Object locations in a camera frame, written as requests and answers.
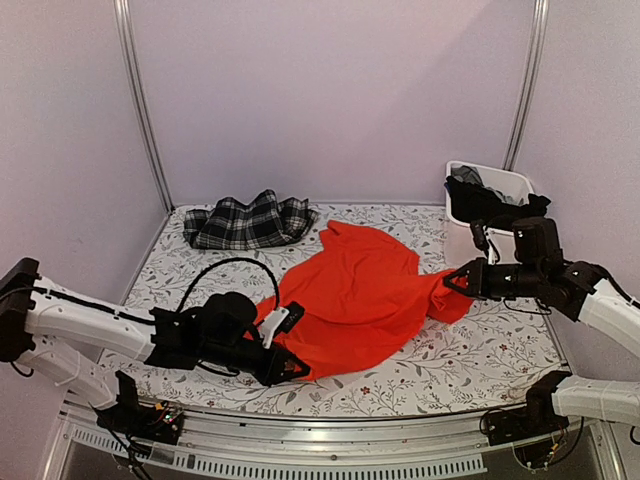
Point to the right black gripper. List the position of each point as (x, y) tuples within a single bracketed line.
[(478, 281)]

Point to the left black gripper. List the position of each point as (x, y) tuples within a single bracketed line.
[(272, 373)]

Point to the red orange garment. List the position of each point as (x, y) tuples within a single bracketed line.
[(364, 300)]

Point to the black white plaid skirt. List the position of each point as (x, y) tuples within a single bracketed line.
[(265, 222)]

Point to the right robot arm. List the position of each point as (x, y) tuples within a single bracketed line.
[(581, 291)]

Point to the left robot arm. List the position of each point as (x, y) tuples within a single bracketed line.
[(39, 319)]

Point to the black garment in bin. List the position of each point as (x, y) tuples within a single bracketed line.
[(470, 202)]

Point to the floral patterned table mat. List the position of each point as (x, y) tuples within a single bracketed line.
[(488, 359)]

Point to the grey garment in bin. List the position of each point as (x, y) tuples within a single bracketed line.
[(467, 174)]

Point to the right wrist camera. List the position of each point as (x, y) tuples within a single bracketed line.
[(483, 242)]

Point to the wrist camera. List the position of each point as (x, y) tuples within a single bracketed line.
[(280, 320), (483, 242)]

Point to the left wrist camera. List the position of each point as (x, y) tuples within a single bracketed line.
[(280, 320)]

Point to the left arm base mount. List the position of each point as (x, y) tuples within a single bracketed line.
[(161, 422)]

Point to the right aluminium frame post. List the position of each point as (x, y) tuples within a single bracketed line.
[(528, 85)]

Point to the aluminium frame post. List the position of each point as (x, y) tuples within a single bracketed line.
[(134, 76), (528, 85)]

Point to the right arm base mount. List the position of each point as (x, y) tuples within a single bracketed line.
[(537, 417)]

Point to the aluminium front rail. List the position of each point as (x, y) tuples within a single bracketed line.
[(218, 444)]

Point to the left aluminium frame post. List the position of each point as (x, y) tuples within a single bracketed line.
[(134, 76)]

